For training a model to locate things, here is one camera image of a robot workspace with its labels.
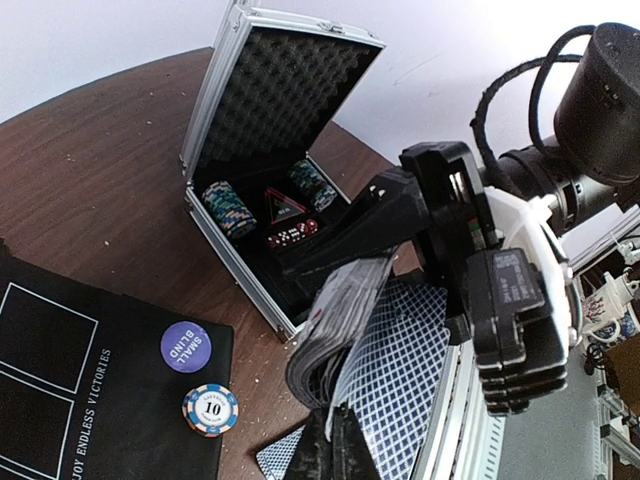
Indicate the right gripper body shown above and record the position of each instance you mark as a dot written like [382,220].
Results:
[507,277]

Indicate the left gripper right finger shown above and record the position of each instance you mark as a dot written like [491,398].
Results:
[351,458]

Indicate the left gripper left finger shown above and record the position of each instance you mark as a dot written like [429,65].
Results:
[312,459]

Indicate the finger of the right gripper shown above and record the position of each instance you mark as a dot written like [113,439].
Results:
[385,214]

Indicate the chip row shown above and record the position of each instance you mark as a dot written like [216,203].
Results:
[312,184]
[228,210]

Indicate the poker chip stack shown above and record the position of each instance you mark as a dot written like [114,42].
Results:
[210,410]

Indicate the playing card deck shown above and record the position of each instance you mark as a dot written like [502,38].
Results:
[377,343]

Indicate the purple small blind button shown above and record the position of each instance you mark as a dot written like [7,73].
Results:
[186,347]

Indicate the aluminium poker case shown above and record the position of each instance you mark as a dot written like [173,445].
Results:
[274,81]

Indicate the black poker mat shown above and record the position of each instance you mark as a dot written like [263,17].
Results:
[86,390]

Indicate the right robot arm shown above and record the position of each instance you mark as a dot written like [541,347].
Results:
[571,196]

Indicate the background ceramic mug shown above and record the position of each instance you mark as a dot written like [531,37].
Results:
[609,315]

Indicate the triangular all-in marker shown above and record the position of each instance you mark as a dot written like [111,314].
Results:
[282,207]

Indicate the red dice in case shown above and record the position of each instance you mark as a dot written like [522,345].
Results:
[292,235]

